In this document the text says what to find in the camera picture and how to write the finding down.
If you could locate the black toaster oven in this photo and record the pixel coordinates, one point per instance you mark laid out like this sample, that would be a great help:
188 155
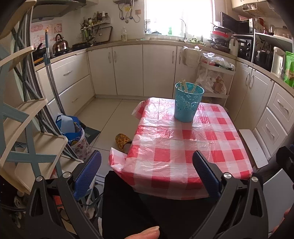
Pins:
246 44

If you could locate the wall spice rack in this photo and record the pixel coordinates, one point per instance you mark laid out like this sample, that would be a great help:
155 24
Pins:
91 28

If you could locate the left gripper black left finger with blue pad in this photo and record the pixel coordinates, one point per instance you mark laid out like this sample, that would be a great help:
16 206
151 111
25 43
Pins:
42 219

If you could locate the yellow patterned slipper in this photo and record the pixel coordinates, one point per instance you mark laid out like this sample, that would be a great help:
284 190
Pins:
123 142

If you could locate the white stool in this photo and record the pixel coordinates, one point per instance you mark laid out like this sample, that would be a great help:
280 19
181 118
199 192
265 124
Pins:
253 149

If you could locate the cream kitchen base cabinets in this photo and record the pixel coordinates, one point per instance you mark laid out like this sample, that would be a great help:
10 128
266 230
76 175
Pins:
258 100

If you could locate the steel stovetop kettle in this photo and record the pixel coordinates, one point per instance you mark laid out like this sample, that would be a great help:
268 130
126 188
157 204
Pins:
60 45

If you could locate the person's hand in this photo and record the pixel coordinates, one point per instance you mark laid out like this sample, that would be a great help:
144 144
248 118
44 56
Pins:
153 233

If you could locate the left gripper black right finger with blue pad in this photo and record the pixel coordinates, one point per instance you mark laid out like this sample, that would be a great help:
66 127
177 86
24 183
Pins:
240 210

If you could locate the kitchen faucet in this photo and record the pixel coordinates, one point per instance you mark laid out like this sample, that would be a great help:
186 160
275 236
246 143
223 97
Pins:
184 30

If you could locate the green snack bag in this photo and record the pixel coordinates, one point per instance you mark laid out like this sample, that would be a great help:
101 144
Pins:
289 69

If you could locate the teal perforated plastic bucket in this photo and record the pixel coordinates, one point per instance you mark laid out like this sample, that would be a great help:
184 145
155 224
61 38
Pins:
186 104

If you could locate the clear plastic bottle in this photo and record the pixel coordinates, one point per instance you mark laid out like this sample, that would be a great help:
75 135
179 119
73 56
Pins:
124 36

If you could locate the black floor scale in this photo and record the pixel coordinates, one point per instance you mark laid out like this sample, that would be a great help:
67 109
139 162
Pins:
90 133

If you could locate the blue plastic bag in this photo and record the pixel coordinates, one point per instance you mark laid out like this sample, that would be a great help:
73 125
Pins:
70 127

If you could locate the black microwave oven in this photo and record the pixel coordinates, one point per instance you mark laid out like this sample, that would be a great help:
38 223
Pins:
245 27

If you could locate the white hanging trash bin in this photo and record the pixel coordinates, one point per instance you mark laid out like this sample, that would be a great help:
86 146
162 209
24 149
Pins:
191 56

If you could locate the floral fabric bag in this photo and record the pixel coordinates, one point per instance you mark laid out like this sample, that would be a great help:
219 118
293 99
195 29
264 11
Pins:
82 148

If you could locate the white electric kettle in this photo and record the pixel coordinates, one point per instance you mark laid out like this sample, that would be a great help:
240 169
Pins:
278 64

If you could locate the cream blue shelf rack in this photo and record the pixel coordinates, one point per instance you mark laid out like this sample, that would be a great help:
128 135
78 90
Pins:
32 145

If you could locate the red white checkered tablecloth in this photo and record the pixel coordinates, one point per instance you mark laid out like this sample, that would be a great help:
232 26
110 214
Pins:
159 161

